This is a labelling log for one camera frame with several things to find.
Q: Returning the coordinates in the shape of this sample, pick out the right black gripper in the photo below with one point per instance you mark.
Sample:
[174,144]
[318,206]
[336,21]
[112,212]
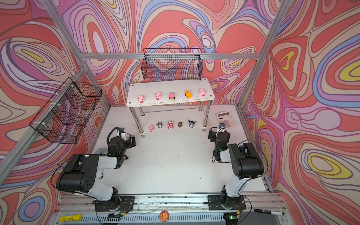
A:
[212,135]

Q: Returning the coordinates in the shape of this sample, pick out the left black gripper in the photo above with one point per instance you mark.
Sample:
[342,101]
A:
[128,142]

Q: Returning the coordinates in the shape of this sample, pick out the dark purple figure toy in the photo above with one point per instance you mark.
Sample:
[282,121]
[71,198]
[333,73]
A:
[191,123]

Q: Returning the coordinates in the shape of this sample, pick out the pink pig toy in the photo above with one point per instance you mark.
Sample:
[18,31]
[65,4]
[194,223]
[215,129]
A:
[202,92]
[158,96]
[151,128]
[141,99]

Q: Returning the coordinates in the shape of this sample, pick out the grey shark toy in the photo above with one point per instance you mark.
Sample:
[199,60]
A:
[160,125]

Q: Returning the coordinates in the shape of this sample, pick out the red pink bear toy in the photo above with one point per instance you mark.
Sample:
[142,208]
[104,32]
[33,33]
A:
[170,125]

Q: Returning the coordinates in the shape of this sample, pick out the pink pig toy front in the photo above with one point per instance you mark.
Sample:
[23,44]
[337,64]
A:
[141,99]

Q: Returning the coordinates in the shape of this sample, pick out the orange toy car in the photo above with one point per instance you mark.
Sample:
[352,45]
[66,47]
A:
[188,94]

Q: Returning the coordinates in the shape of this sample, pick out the pink green toy car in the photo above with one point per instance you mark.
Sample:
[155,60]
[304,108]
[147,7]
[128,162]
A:
[172,96]

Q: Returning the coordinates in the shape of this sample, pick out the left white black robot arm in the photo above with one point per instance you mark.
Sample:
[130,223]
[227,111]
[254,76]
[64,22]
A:
[83,173]

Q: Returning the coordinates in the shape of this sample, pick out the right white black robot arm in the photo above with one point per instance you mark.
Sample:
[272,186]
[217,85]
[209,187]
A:
[246,166]

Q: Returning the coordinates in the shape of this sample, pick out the grey stapler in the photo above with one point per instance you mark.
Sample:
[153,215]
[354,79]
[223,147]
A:
[101,151]

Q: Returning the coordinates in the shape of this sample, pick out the pink white calculator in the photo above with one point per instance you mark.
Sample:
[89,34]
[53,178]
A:
[227,119]

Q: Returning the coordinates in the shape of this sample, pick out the white shelf table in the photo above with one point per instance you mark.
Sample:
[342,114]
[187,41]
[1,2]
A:
[175,93]

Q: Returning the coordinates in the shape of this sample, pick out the yellow marker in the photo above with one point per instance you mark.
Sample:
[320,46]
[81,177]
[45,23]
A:
[70,218]

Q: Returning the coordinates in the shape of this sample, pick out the red round sticker badge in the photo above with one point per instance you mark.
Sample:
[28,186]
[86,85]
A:
[164,216]

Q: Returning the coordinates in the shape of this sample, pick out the black white marker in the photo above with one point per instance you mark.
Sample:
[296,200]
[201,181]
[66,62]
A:
[277,213]

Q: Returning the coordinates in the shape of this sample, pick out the left black wire basket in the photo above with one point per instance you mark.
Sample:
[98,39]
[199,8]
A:
[69,114]

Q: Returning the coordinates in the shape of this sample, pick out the black wire basket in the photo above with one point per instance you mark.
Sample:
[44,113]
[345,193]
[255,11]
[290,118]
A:
[172,64]
[69,114]

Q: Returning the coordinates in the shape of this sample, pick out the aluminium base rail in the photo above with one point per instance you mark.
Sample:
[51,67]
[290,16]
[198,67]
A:
[185,209]

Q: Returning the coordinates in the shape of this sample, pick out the back black wire basket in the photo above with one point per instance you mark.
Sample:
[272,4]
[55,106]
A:
[172,64]

